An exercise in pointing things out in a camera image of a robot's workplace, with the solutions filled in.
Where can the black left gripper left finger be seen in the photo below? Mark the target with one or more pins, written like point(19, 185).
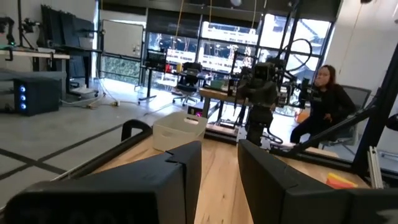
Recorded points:
point(149, 186)

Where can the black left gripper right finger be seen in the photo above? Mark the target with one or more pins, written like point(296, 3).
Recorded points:
point(280, 196)

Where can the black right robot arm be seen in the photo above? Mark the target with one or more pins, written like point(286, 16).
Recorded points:
point(259, 124)

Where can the black background robot arm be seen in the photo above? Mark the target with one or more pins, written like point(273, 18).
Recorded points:
point(7, 23)

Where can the green box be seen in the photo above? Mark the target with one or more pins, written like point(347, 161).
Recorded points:
point(217, 84)

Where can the wooden background table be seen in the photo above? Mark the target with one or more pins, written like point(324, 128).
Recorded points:
point(214, 93)

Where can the orange block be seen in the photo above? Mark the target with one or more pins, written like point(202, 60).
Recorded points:
point(337, 185)

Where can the white plastic bin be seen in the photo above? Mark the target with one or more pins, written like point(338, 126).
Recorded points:
point(177, 133)

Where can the yellow rectangular block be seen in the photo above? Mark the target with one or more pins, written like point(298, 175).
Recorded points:
point(339, 178)

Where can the black box pink light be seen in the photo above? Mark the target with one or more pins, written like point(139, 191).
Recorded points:
point(195, 111)

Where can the person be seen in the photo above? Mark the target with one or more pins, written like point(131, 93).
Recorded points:
point(329, 102)

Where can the black office chair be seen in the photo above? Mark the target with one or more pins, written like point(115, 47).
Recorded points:
point(188, 82)

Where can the yellow bottle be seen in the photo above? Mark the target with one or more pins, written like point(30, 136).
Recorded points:
point(179, 67)

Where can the grey office chair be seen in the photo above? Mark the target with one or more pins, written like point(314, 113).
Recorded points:
point(357, 96)

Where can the silver aluminium extrusion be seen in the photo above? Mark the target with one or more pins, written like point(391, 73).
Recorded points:
point(375, 169)

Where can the black computer tower blue lights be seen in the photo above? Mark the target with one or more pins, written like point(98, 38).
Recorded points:
point(40, 96)

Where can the whiteboard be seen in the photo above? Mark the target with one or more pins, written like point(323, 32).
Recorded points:
point(122, 39)

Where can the wooden desk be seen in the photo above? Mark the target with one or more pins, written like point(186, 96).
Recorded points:
point(34, 55)

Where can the dark stacked panels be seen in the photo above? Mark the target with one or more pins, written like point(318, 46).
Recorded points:
point(68, 28)

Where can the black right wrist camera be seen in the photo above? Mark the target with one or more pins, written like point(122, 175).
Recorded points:
point(264, 71)

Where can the black table edge rail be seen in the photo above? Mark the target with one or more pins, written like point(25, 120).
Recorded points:
point(109, 154)

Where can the black rig frame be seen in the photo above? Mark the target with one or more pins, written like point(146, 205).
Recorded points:
point(382, 102)

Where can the black tripod camera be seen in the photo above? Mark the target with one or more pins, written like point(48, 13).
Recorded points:
point(28, 25)

